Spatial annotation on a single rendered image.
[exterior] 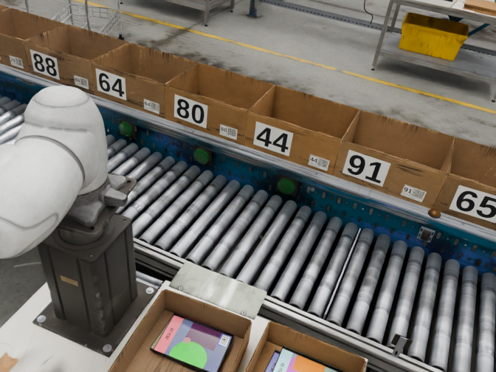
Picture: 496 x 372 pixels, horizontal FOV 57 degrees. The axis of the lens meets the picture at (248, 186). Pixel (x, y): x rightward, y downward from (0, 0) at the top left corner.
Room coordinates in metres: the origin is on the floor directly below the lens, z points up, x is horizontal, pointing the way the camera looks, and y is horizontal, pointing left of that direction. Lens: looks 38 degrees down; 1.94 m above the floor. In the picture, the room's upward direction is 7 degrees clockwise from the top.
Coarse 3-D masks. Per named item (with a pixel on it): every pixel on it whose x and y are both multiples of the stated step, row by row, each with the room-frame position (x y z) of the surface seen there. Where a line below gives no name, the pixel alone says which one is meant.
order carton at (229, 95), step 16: (176, 80) 1.86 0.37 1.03; (192, 80) 1.98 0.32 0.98; (208, 80) 2.02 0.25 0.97; (224, 80) 1.99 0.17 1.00; (240, 80) 1.96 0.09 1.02; (256, 80) 1.93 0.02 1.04; (192, 96) 1.72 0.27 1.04; (208, 96) 2.01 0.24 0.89; (224, 96) 1.98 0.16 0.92; (240, 96) 1.96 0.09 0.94; (256, 96) 1.93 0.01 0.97; (208, 112) 1.69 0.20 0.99; (224, 112) 1.66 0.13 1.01; (240, 112) 1.64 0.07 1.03; (208, 128) 1.69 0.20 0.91; (240, 128) 1.64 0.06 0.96; (240, 144) 1.64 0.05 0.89
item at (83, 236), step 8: (128, 184) 0.90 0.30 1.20; (136, 184) 0.92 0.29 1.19; (128, 192) 0.88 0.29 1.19; (104, 208) 0.80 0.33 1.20; (112, 208) 0.81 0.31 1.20; (104, 216) 0.78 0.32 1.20; (64, 224) 0.73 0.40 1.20; (72, 224) 0.74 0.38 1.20; (80, 224) 0.74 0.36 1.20; (96, 224) 0.75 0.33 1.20; (104, 224) 0.75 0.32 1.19; (64, 232) 0.79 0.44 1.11; (72, 232) 0.79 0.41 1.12; (80, 232) 0.72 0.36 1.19; (88, 232) 0.72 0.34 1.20; (96, 232) 0.72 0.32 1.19; (64, 240) 0.80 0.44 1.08; (72, 240) 0.79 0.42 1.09; (80, 240) 0.79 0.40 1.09; (88, 240) 0.80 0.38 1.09
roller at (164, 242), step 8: (216, 184) 1.52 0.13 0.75; (224, 184) 1.56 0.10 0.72; (208, 192) 1.46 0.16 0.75; (216, 192) 1.49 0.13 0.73; (200, 200) 1.40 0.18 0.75; (208, 200) 1.43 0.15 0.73; (192, 208) 1.35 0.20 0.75; (200, 208) 1.37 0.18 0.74; (184, 216) 1.30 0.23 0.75; (192, 216) 1.31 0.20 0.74; (176, 224) 1.25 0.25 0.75; (184, 224) 1.26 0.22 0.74; (168, 232) 1.20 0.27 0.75; (176, 232) 1.21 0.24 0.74; (160, 240) 1.16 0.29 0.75; (168, 240) 1.17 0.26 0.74; (160, 248) 1.13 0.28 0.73; (168, 248) 1.15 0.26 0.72
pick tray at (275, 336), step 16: (272, 336) 0.79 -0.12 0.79; (288, 336) 0.78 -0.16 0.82; (304, 336) 0.77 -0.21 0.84; (256, 352) 0.71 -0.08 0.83; (272, 352) 0.76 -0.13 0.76; (304, 352) 0.76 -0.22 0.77; (320, 352) 0.75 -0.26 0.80; (336, 352) 0.74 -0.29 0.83; (256, 368) 0.70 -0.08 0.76; (352, 368) 0.72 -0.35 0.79
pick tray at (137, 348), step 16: (160, 304) 0.84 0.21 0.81; (176, 304) 0.85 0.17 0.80; (192, 304) 0.84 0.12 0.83; (208, 304) 0.83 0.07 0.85; (144, 320) 0.76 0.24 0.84; (160, 320) 0.82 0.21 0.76; (208, 320) 0.83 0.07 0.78; (224, 320) 0.81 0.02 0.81; (240, 320) 0.80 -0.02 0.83; (144, 336) 0.75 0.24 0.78; (240, 336) 0.80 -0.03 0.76; (128, 352) 0.68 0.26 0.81; (144, 352) 0.71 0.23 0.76; (240, 352) 0.70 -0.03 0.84; (112, 368) 0.61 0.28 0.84; (128, 368) 0.66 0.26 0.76; (144, 368) 0.66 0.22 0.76; (160, 368) 0.67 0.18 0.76; (176, 368) 0.67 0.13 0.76; (224, 368) 0.69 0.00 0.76
